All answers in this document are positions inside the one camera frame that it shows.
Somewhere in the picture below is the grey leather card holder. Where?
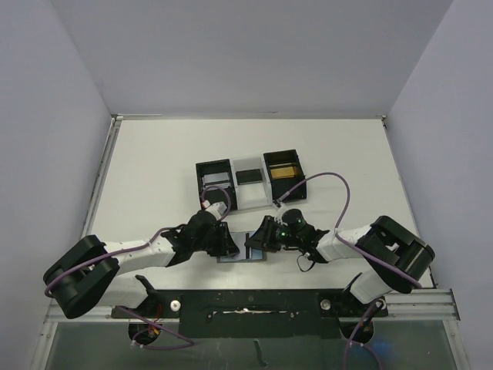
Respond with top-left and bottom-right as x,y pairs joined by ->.
216,231 -> 267,264

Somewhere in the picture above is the black white three-bin tray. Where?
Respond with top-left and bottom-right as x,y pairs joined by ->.
196,149 -> 307,211

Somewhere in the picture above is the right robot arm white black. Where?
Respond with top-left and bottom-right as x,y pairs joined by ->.
245,208 -> 435,304

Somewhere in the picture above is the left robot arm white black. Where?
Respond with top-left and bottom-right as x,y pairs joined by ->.
42,208 -> 240,319

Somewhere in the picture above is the silver card in left bin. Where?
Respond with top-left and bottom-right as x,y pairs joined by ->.
202,172 -> 230,188

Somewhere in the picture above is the gold card in right bin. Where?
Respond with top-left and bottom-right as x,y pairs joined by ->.
270,164 -> 299,180

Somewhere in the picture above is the black card in middle bin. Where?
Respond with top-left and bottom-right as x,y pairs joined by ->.
236,169 -> 263,185

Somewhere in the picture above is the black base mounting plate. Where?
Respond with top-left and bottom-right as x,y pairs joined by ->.
111,289 -> 388,340

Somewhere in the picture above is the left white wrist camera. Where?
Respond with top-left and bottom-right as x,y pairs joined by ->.
202,200 -> 228,220

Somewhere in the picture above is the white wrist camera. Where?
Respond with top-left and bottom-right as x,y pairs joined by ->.
273,199 -> 288,210
202,200 -> 228,220

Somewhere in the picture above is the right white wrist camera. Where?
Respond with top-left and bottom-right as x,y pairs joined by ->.
273,199 -> 288,210

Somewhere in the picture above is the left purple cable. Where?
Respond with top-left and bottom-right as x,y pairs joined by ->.
44,185 -> 233,351

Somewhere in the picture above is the aluminium frame rail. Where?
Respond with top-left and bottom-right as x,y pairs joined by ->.
378,288 -> 461,321

